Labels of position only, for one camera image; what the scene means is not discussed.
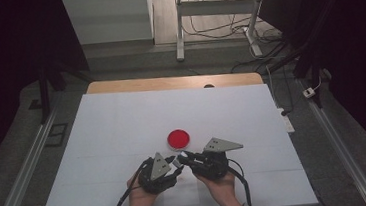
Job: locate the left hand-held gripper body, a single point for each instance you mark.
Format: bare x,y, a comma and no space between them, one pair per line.
158,183

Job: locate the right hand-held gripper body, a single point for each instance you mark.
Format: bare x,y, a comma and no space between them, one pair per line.
211,167

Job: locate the red round ink pad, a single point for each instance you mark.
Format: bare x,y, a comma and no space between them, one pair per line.
178,139

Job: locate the white paper sheet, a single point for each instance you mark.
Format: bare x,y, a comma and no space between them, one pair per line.
182,196

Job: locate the person's left hand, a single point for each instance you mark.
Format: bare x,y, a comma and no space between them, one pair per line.
139,200

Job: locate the person's right hand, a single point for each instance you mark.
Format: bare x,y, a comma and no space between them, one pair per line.
225,191

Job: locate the white table cover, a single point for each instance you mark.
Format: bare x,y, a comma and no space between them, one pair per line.
139,120

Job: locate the white power strip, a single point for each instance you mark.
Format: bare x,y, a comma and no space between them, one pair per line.
287,122

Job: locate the small white adapter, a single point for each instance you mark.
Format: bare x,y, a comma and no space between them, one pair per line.
309,92

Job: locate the black stand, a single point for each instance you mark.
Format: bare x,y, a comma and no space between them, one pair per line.
44,101
315,71

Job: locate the white-framed desk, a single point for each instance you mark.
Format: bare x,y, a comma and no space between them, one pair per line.
216,7

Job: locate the white cabinet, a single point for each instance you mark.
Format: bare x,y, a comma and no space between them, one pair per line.
110,19

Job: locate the dark curtain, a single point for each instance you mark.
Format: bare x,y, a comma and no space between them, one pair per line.
360,50
7,64

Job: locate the metal floor rail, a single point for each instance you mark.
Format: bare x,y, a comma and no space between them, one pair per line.
23,178
338,139

